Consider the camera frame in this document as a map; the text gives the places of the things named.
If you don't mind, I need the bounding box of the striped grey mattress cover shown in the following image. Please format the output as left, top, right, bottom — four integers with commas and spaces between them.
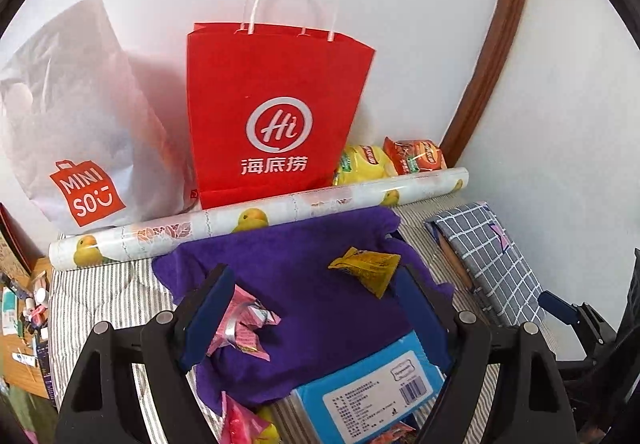
51, 199, 498, 443

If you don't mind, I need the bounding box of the yellow chips bag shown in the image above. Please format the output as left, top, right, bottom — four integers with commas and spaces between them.
333, 145, 397, 186

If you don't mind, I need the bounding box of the white Miniso plastic bag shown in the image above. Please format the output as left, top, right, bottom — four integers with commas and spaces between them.
1, 0, 193, 235

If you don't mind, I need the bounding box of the rolled lemon-print paper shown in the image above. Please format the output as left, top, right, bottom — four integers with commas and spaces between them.
49, 167, 470, 271

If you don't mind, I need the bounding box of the brown wooden door frame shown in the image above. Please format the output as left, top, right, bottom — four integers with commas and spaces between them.
440, 0, 526, 165

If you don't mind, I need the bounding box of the dark pink snack packet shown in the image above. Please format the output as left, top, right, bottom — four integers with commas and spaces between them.
206, 286, 281, 362

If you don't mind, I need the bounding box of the red paper shopping bag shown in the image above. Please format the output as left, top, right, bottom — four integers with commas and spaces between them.
186, 0, 375, 209

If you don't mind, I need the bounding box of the blue tissue pack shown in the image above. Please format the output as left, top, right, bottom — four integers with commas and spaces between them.
270, 332, 445, 443

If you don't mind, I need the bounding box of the purple towel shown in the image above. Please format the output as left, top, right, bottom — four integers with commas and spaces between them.
152, 207, 454, 412

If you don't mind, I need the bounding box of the orange chips bag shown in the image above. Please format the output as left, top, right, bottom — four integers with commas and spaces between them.
383, 137, 447, 175

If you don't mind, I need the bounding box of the small yellow snack packet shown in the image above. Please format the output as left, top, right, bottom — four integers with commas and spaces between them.
329, 247, 401, 299

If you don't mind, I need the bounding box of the pink yellow snack bag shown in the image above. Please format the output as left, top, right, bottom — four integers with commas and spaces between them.
219, 392, 281, 444

